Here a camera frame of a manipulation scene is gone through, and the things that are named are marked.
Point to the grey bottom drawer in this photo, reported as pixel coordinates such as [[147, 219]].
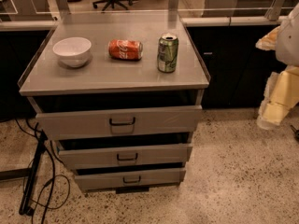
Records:
[[130, 179]]

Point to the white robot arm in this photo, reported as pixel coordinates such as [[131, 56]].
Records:
[[287, 46]]

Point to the grey top drawer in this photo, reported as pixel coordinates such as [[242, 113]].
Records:
[[119, 122]]

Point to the grey metal drawer cabinet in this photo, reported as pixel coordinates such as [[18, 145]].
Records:
[[106, 83]]

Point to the black metal floor stand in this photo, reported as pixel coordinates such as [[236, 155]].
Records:
[[25, 208]]

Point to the white ceramic bowl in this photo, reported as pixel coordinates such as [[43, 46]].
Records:
[[73, 51]]

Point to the dark lower wall cabinets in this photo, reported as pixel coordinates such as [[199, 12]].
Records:
[[238, 70]]

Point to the grey drawer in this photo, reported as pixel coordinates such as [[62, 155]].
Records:
[[130, 179], [125, 156], [119, 122]]

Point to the crushed red cola can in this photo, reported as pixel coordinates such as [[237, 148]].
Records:
[[125, 49]]

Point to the green soda can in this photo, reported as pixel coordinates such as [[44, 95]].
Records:
[[167, 53]]

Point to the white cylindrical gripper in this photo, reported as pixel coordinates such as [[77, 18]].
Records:
[[289, 44]]

